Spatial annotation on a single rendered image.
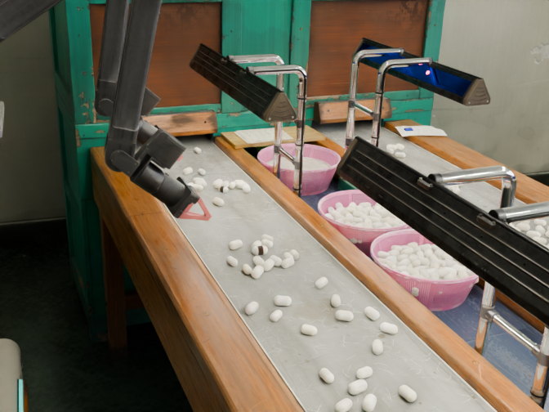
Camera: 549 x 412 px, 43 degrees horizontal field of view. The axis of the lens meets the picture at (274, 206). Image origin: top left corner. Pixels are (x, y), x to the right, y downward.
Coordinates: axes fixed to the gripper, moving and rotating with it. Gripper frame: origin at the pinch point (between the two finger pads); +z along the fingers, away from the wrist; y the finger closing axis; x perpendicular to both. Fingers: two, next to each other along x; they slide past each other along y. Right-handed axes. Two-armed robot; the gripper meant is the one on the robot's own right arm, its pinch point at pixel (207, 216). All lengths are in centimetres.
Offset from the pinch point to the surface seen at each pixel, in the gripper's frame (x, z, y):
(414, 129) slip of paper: -59, 83, 71
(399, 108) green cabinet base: -63, 82, 85
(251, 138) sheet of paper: -19, 35, 74
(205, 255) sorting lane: 8.4, 8.1, 3.4
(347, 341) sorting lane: -1.7, 19.3, -39.4
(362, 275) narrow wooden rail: -11.8, 28.5, -20.3
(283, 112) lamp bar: -29.0, 2.3, 7.0
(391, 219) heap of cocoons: -26, 49, 8
